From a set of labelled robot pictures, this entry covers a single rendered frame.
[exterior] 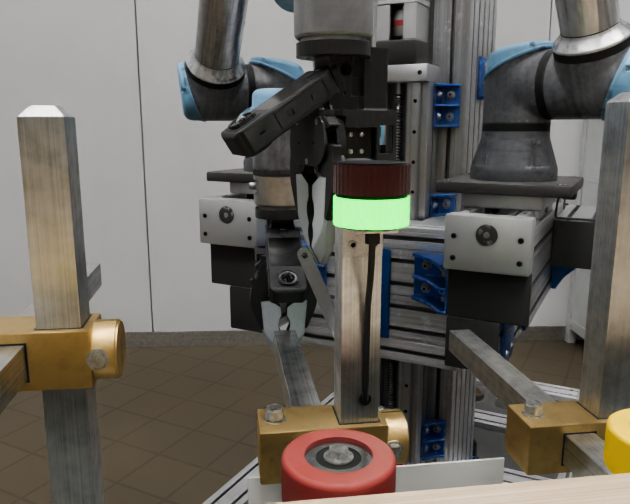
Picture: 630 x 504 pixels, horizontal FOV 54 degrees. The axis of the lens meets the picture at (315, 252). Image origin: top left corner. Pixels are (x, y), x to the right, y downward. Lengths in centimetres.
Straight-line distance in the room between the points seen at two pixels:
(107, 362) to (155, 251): 273
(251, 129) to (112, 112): 269
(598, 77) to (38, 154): 81
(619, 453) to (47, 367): 45
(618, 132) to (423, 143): 71
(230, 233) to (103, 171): 210
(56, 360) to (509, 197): 79
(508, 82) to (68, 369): 85
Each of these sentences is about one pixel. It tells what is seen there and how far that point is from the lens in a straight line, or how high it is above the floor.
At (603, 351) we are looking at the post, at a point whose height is 92.
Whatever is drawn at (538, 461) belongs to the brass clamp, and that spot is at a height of 82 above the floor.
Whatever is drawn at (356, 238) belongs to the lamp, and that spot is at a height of 104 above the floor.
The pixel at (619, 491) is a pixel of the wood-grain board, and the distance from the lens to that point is 47.
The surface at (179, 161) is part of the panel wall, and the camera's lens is 317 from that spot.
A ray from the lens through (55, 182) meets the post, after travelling 52.
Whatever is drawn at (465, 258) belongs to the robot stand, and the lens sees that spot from 102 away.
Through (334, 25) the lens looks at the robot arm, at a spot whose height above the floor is 122.
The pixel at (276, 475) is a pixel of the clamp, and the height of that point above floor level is 83.
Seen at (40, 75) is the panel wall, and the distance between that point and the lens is 335.
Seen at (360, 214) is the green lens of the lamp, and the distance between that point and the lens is 46.
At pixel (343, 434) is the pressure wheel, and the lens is 48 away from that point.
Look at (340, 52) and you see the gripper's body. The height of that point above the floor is 120.
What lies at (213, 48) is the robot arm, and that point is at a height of 127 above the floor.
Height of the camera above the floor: 113
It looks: 11 degrees down
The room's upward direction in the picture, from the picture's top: straight up
